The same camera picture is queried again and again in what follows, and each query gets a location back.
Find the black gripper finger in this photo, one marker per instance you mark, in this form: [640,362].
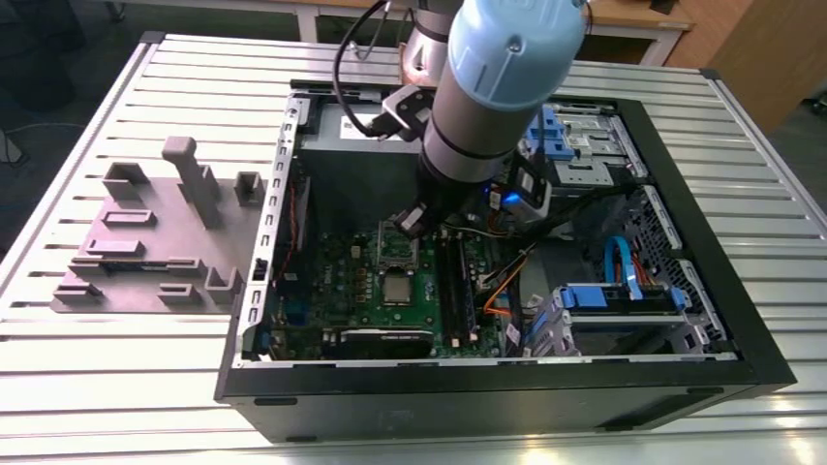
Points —
[413,223]

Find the silver square CPU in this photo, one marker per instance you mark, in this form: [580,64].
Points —
[398,290]

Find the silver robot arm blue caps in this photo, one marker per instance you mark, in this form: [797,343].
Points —
[490,121]

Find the CPU socket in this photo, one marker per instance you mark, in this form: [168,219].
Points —
[380,289]

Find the grey power supply unit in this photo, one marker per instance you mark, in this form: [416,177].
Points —
[348,184]

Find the black RAM slot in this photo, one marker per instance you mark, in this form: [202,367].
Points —
[446,300]
[461,300]
[452,300]

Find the blue plastic drive latch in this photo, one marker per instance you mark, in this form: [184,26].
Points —
[558,145]

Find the grey metal drive cage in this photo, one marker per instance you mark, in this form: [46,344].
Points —
[581,174]

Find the green Dell motherboard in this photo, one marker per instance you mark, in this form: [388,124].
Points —
[413,324]

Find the black Nvidia graphics card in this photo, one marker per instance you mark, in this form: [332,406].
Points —
[386,341]

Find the blue disk carrier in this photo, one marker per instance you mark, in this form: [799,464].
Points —
[584,295]

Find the blue VGA port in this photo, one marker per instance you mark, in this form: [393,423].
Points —
[262,344]

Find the grey metal disk bay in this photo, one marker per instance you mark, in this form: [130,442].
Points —
[627,319]

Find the grey plastic parts rack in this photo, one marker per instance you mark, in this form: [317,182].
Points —
[168,213]

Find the black open PC case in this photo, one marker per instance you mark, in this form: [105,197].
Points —
[452,407]

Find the dark RAM stick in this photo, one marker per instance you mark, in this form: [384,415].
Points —
[138,266]

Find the wooden cabinet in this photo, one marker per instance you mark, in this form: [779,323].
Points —
[761,58]

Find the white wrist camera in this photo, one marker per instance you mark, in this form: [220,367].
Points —
[541,203]

